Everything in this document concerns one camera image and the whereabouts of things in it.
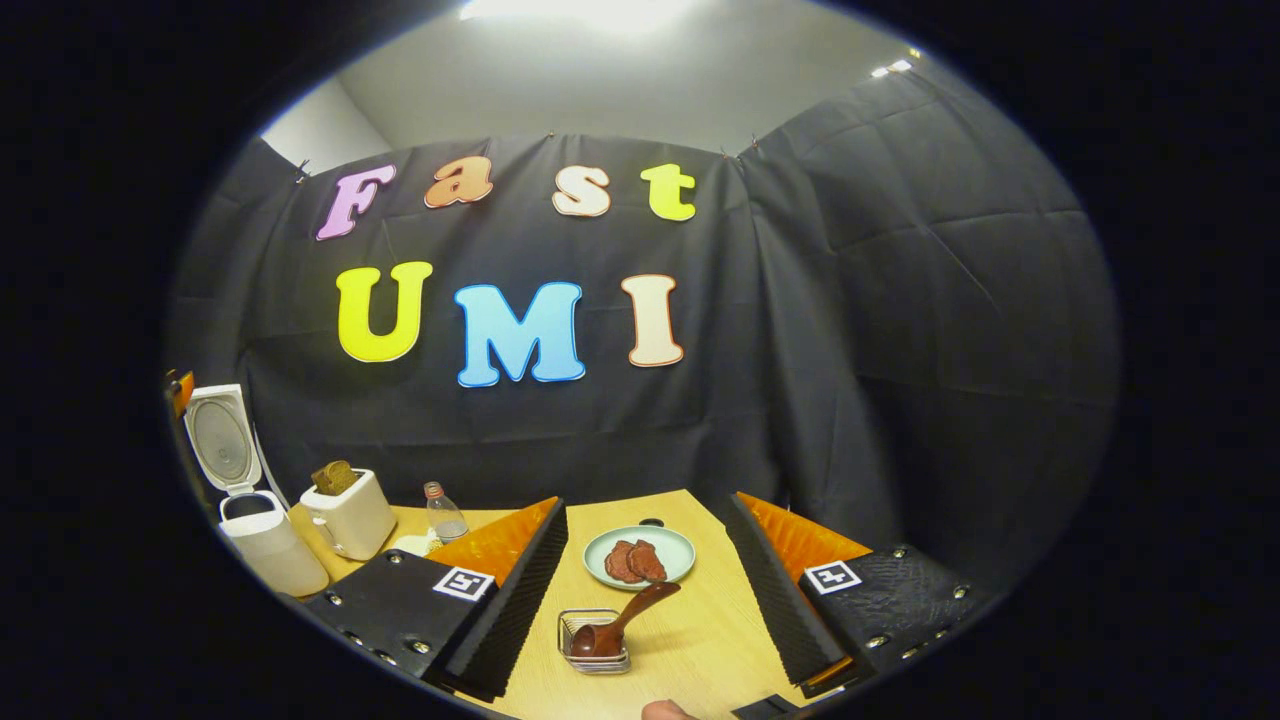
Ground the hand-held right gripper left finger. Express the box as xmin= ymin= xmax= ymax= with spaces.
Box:
xmin=300 ymin=497 xmax=569 ymax=701

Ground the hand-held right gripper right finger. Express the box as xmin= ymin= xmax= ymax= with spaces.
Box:
xmin=722 ymin=492 xmax=973 ymax=699

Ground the dark wooden spoon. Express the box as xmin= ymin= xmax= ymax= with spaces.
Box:
xmin=570 ymin=582 xmax=682 ymax=659

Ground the metal wire chopstick holder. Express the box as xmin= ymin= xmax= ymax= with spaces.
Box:
xmin=557 ymin=608 xmax=633 ymax=675

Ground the white rice cooker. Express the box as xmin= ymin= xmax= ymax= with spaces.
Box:
xmin=183 ymin=384 xmax=331 ymax=599

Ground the clear plastic water bottle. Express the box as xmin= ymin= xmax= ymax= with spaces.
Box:
xmin=423 ymin=481 xmax=469 ymax=544

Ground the light green plate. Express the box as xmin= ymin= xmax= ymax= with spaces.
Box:
xmin=583 ymin=525 xmax=697 ymax=591

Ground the brown bread slice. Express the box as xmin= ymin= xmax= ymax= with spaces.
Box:
xmin=310 ymin=460 xmax=361 ymax=497

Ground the white toaster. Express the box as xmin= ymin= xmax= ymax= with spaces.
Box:
xmin=300 ymin=468 xmax=398 ymax=562

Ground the large ceiling light panel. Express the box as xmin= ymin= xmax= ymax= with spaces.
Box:
xmin=458 ymin=0 xmax=701 ymax=36

